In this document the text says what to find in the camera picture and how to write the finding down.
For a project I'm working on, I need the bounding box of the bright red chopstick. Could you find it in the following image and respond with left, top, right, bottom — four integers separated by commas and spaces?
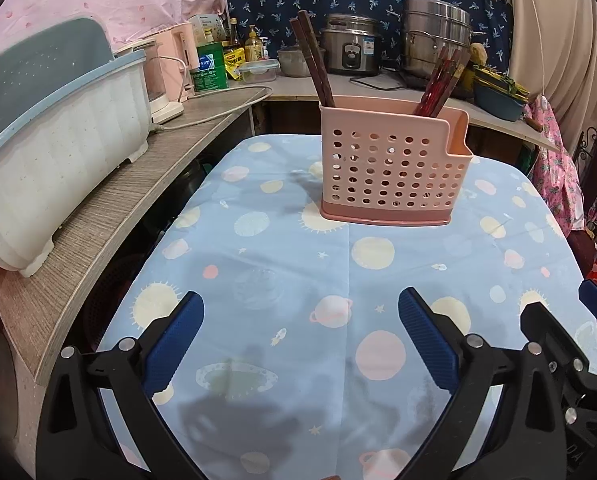
414, 47, 451, 117
414, 48, 462, 117

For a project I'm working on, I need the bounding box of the dark red chopstick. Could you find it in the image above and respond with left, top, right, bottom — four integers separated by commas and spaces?
290, 18, 329, 106
297, 10, 335, 107

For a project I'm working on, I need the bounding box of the maroon chopstick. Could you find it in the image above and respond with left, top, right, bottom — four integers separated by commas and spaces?
429, 48, 472, 117

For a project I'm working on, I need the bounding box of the pink floral cloth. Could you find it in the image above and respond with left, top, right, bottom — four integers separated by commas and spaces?
525, 94, 585, 237

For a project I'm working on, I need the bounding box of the wooden counter shelf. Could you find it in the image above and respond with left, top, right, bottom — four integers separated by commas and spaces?
0, 87, 573, 385

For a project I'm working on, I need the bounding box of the blue planet pattern tablecloth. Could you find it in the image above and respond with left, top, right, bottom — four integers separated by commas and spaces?
101, 134, 597, 479

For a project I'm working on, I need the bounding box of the dark blue plastic basin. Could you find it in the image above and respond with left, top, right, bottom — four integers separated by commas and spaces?
473, 66, 529, 122

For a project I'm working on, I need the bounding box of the pink perforated utensil holder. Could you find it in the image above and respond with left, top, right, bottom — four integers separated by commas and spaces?
320, 96, 473, 226

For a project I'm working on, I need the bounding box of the beige curtain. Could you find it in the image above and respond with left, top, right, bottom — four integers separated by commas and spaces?
509, 0, 597, 151

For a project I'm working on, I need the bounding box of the white dish drainer tub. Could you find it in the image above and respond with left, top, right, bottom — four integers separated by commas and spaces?
0, 51, 152, 278

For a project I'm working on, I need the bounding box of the large steel steamer pot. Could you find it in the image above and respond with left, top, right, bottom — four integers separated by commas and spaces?
399, 0, 484, 89

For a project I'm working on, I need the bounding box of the steel rice cooker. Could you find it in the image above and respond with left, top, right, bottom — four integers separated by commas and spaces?
321, 13, 382, 76

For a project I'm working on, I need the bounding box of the small steel lidded pot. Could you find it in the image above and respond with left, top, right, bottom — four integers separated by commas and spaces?
277, 44, 310, 78

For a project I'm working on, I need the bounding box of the clear lidded food container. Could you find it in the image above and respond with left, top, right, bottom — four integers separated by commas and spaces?
239, 58, 280, 84

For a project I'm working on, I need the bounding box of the grey-blue drainer lid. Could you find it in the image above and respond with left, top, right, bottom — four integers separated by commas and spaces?
0, 18, 113, 133

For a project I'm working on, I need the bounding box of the green box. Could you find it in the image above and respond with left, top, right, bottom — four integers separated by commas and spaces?
191, 42, 228, 93

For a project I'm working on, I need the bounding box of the yellow bottle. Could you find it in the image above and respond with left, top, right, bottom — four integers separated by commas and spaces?
244, 25, 264, 62

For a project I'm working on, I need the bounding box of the pink electric kettle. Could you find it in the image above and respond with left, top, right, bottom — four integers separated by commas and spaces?
131, 23, 200, 125

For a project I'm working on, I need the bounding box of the navy leaf pattern cloth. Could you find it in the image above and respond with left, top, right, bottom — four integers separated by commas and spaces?
228, 0, 513, 73

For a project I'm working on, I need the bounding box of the white power cable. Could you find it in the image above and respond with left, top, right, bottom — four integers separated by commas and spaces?
150, 54, 276, 134

